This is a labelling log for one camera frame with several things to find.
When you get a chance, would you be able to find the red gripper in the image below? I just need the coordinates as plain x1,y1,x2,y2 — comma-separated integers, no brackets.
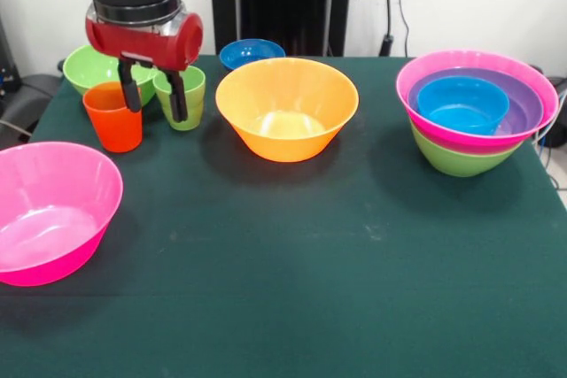
85,12,205,124

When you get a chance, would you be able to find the orange-red plastic cup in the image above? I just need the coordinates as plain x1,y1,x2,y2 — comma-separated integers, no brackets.
82,81,144,154

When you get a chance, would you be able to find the translucent blue bowl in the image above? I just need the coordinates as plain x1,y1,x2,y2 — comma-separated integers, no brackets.
416,75,511,136

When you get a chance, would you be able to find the pink plastic bowl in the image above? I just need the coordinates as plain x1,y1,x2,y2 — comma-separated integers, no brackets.
395,49,560,156
0,141,125,288

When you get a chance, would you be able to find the purple plastic bowl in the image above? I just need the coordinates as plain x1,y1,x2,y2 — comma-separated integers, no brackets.
406,67,544,138

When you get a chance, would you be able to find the green plastic cup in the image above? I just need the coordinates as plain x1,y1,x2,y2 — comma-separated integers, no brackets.
152,66,206,132

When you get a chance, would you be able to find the green plastic bowl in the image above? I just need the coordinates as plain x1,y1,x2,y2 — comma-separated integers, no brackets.
410,123,524,178
62,44,159,107

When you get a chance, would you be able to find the dark blue bowl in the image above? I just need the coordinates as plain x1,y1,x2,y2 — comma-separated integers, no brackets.
219,38,287,72

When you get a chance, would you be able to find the orange plastic bowl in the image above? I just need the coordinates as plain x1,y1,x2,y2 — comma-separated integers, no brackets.
215,57,361,164

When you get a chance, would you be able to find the black equipment box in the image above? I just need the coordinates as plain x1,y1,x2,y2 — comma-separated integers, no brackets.
0,14,21,104

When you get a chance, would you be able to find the dark green tablecloth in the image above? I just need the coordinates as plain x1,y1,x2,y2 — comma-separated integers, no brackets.
0,53,567,378

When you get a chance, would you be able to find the grey cable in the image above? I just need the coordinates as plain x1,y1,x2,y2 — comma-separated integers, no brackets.
0,119,35,138

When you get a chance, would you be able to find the black wall cable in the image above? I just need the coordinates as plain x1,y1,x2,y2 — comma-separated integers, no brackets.
378,0,411,58

